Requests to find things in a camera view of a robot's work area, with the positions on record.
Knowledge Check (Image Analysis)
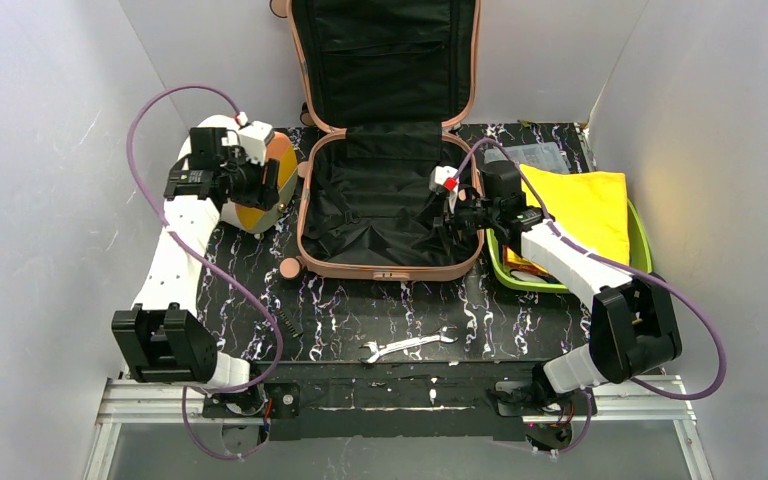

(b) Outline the white printed garment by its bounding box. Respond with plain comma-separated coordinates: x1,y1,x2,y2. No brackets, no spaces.
509,269,557,284

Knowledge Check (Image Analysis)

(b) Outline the yellow snack packet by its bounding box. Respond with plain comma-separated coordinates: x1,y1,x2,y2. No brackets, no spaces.
520,165,630,265

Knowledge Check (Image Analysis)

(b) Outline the green plastic tray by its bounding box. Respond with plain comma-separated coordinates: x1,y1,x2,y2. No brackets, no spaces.
485,201,654,295

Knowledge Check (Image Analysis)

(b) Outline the pink hard-shell suitcase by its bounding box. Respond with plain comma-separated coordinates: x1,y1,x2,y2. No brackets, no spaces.
280,1,485,281

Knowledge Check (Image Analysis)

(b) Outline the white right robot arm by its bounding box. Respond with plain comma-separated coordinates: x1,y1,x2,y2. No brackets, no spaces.
443,161,682,403

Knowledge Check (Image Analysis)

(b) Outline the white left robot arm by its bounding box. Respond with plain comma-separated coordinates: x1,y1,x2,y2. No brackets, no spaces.
112,194,277,393

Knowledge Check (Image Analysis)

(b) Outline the silver open-end wrench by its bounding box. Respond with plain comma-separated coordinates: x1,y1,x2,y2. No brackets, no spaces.
361,325,457,364

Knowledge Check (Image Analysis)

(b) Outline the clear plastic screw box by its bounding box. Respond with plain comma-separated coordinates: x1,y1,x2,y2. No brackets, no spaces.
504,143,571,174

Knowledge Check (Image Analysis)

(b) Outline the black spring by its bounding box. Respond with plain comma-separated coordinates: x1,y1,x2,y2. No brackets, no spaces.
276,310,303,338

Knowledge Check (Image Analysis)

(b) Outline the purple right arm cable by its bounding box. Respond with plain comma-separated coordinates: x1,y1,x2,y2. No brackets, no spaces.
452,137,728,458

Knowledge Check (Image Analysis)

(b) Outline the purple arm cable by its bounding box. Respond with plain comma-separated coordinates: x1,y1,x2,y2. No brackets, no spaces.
452,137,728,458
125,83,286,462

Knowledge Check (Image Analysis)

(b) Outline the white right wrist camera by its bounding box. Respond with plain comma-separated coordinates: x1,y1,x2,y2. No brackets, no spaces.
429,166,459,213

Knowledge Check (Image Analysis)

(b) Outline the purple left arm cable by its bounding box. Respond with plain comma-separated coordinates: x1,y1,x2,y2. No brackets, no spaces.
125,83,286,462

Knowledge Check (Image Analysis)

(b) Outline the aluminium frame rail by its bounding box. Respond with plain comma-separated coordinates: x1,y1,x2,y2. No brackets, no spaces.
83,362,264,479

